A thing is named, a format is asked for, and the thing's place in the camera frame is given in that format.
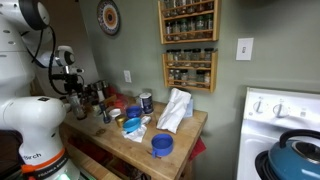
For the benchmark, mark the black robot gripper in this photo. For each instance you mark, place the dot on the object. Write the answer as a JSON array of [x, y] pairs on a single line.
[[69, 76]]

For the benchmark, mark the clear container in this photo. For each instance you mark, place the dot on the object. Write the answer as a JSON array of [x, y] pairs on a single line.
[[76, 107]]

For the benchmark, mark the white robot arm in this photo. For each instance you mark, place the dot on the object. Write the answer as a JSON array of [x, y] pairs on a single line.
[[24, 27]]

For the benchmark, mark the wooden storage tray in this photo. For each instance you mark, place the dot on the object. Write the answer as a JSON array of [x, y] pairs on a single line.
[[116, 101]]

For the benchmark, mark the blue plastic bowl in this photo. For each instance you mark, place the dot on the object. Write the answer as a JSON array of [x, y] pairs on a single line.
[[133, 111]]

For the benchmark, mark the blue white salt canister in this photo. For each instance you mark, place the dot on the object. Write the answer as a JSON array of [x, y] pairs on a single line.
[[146, 102]]

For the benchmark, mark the white crumpled paper napkin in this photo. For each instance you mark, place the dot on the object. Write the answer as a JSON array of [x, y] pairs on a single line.
[[137, 135]]

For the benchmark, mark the wooden butcher block cart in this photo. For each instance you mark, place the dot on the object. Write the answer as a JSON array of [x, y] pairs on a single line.
[[175, 166]]

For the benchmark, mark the white folded paper towel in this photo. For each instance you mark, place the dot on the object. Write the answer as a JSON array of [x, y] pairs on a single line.
[[180, 105]]

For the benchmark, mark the upper wooden spice rack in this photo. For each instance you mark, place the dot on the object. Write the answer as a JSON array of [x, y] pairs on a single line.
[[186, 21]]

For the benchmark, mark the wooden spice rack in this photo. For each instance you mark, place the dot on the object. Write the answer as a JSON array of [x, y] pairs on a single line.
[[194, 69], [186, 21]]

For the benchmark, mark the lower wooden spice rack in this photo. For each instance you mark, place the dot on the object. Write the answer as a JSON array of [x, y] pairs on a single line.
[[194, 69]]

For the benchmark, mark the red cloth towel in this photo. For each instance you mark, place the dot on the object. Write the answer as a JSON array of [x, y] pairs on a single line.
[[198, 148]]

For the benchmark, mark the white kitchen stove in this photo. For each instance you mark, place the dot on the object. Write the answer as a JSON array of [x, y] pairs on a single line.
[[267, 115]]

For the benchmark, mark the blue enamel kettle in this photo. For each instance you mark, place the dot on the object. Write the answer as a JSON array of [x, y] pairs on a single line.
[[290, 159]]

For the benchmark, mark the white wall outlet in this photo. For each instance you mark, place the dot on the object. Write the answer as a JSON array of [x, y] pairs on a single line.
[[127, 76]]

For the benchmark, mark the decorative patterned wall plate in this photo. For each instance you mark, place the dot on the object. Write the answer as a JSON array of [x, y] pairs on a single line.
[[108, 17]]

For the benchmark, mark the dark blue handled cup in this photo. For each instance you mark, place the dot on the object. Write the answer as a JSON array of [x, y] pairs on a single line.
[[162, 145]]

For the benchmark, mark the white light switch plate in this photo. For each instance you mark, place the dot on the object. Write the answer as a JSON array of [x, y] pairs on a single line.
[[244, 49]]

